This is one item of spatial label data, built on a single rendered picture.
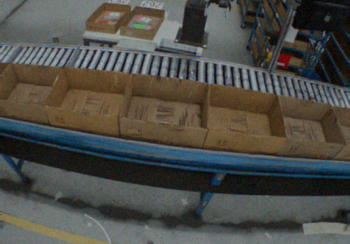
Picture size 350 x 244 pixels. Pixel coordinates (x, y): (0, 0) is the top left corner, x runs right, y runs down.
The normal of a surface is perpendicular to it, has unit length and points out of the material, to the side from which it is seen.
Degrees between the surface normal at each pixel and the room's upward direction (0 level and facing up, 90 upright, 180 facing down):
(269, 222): 0
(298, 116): 89
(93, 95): 0
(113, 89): 89
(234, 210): 0
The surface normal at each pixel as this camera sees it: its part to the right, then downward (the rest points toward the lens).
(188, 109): 0.11, -0.64
